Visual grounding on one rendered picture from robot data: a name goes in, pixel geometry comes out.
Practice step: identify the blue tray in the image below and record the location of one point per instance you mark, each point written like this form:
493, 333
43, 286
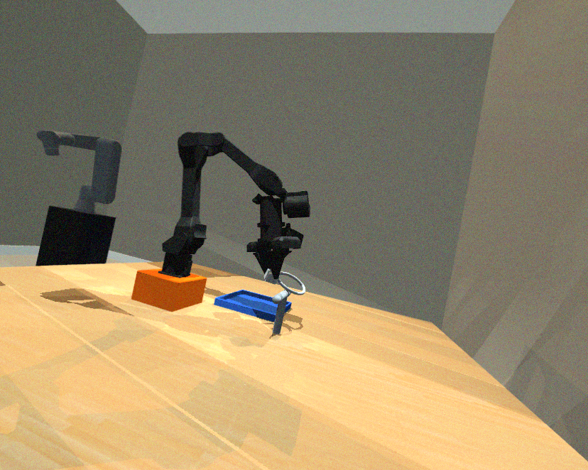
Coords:
249, 303

